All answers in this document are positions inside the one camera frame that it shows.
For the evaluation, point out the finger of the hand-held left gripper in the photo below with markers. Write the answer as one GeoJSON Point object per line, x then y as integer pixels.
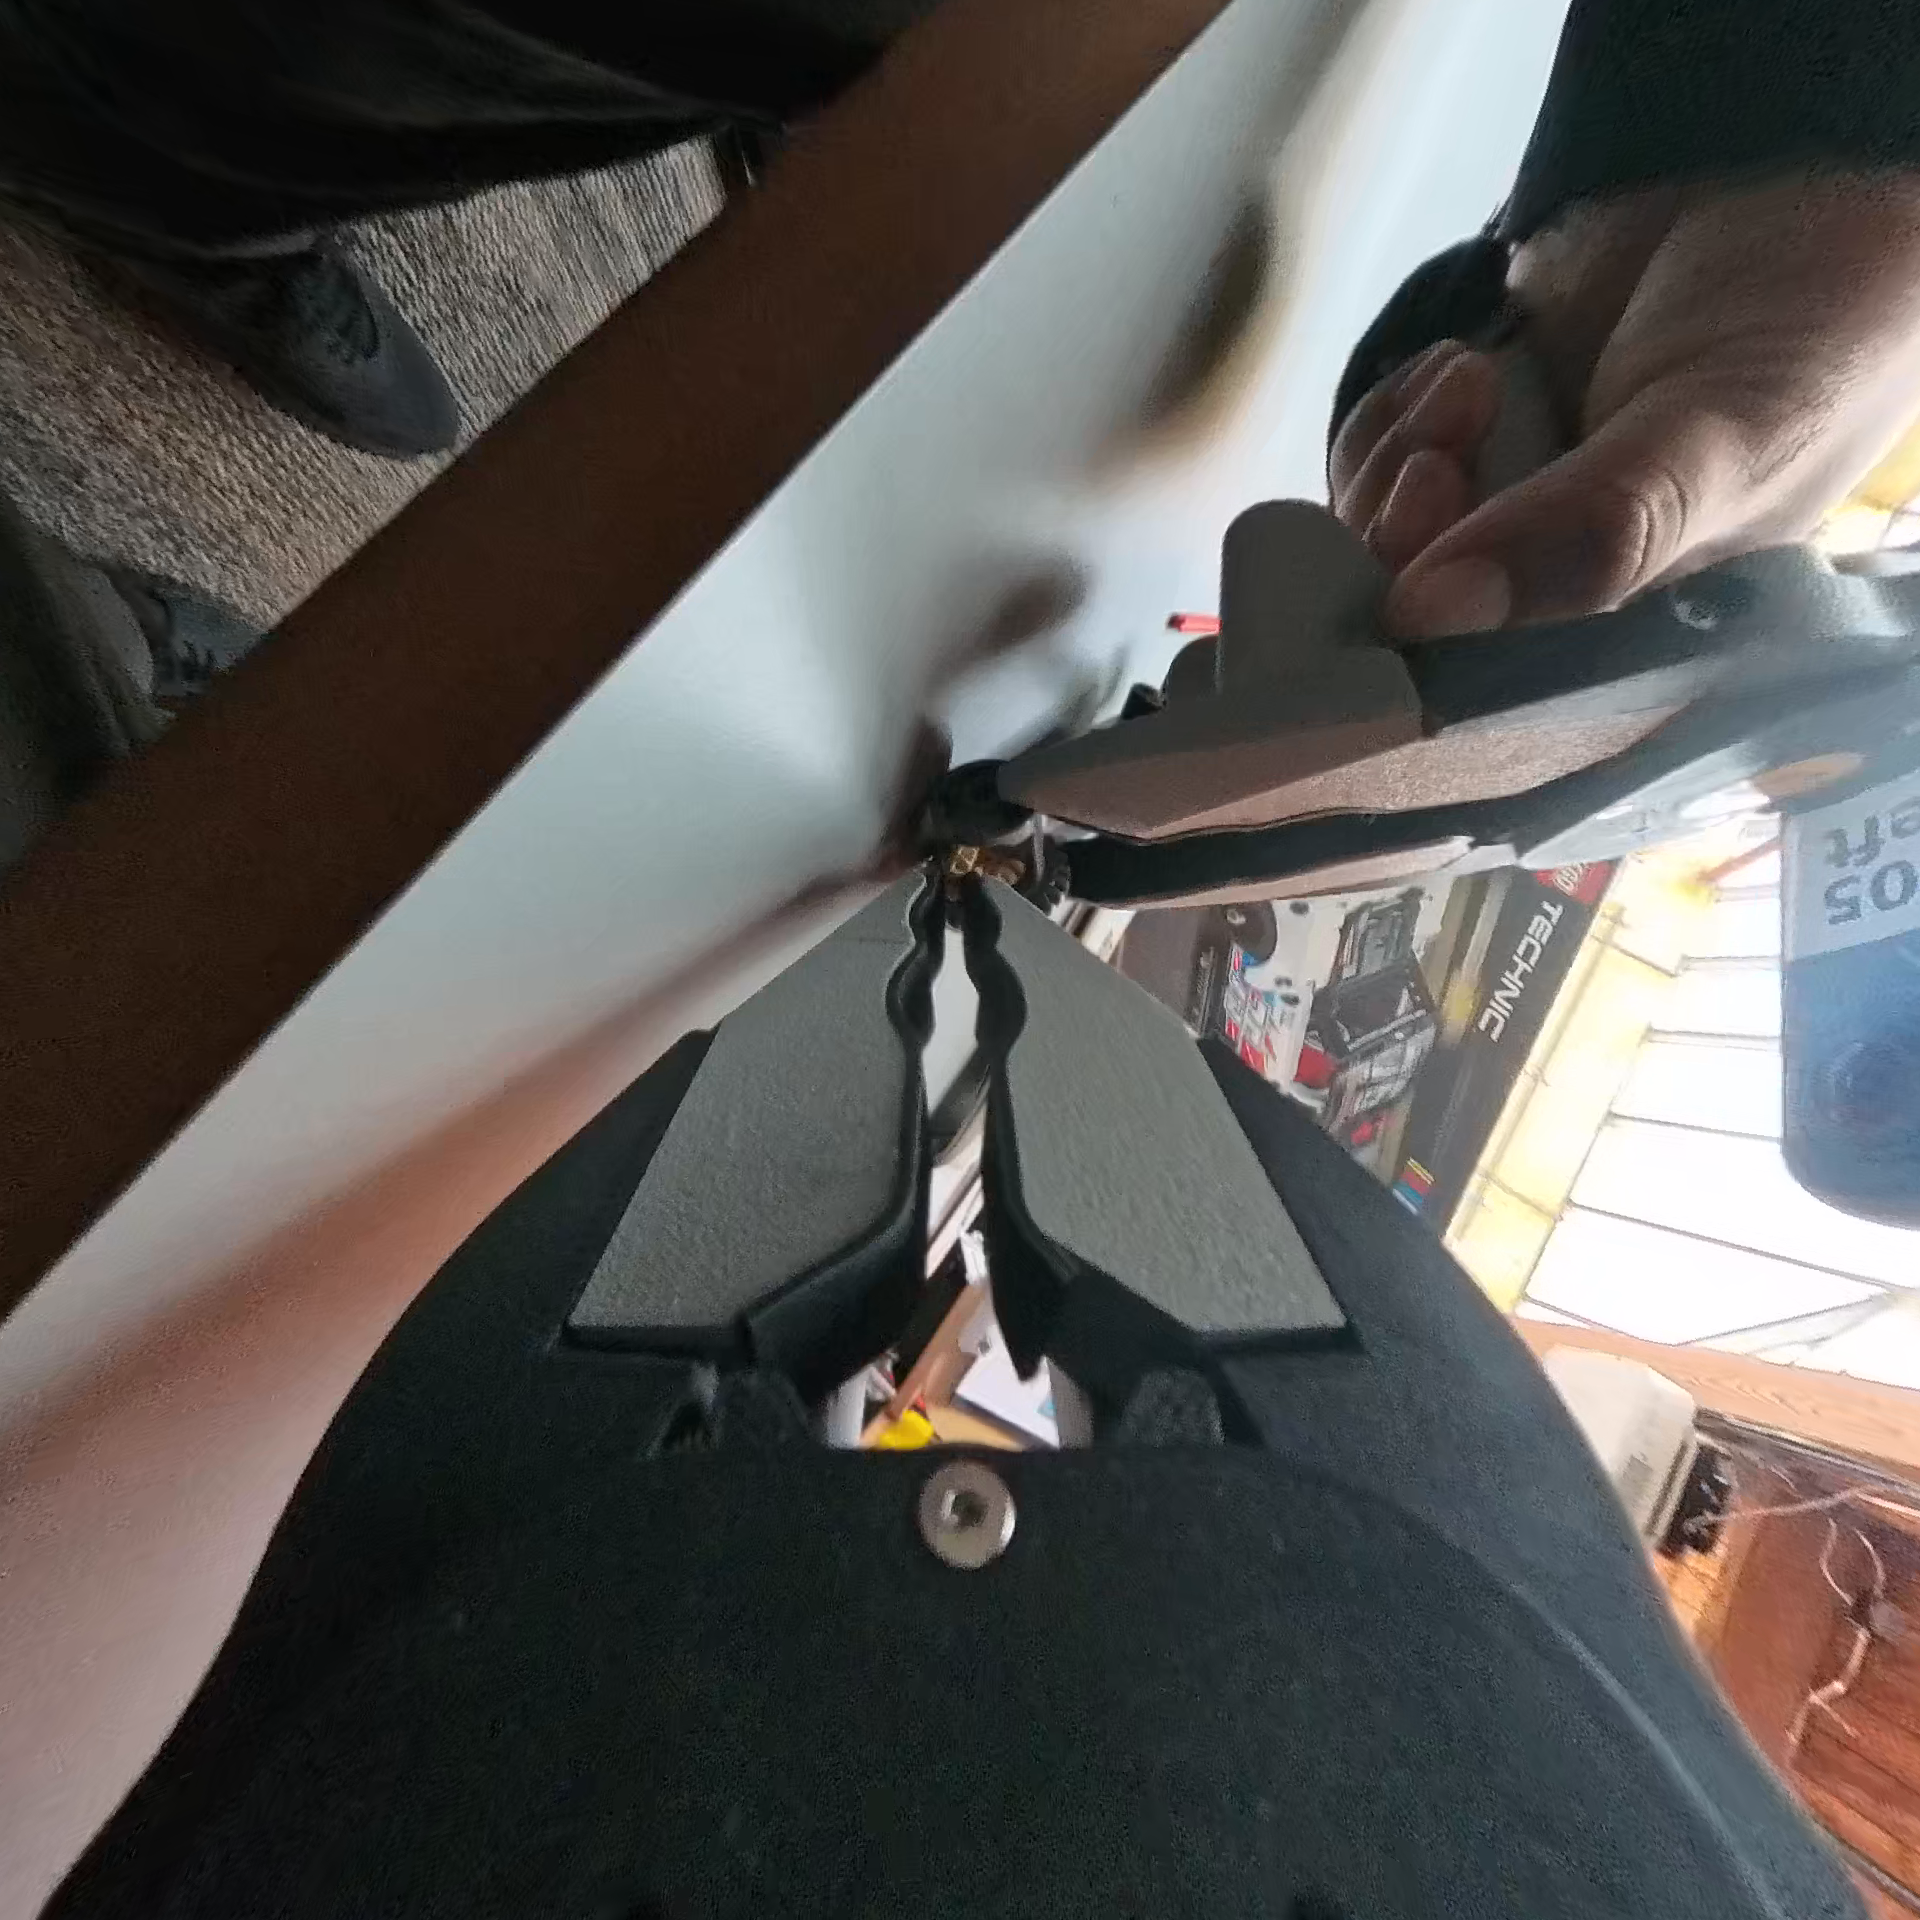
{"type": "Point", "coordinates": [1201, 881]}
{"type": "Point", "coordinates": [1320, 787]}

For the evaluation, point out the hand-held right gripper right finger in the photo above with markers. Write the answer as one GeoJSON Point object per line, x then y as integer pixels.
{"type": "Point", "coordinates": [1142, 1185]}

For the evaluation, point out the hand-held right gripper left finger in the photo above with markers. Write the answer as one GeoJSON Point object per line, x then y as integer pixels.
{"type": "Point", "coordinates": [751, 1185]}

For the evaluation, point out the tan lego bevel gear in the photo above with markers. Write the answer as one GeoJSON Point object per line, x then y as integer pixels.
{"type": "Point", "coordinates": [960, 861]}

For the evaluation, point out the grey lego differential housing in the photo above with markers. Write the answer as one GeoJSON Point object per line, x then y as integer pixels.
{"type": "Point", "coordinates": [974, 796]}

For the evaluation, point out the person's left forearm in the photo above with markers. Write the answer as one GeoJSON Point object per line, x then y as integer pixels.
{"type": "Point", "coordinates": [1724, 90]}

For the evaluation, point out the black lego set box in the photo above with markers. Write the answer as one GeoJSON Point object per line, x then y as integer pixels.
{"type": "Point", "coordinates": [1395, 1019]}

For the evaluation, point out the person's left hand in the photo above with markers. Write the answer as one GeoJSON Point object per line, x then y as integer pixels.
{"type": "Point", "coordinates": [1695, 389]}

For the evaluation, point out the dark grey shoe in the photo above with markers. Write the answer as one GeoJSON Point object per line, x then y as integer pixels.
{"type": "Point", "coordinates": [195, 645]}
{"type": "Point", "coordinates": [345, 353]}

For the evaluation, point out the person's dark trousers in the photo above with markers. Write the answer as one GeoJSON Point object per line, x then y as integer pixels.
{"type": "Point", "coordinates": [375, 90]}

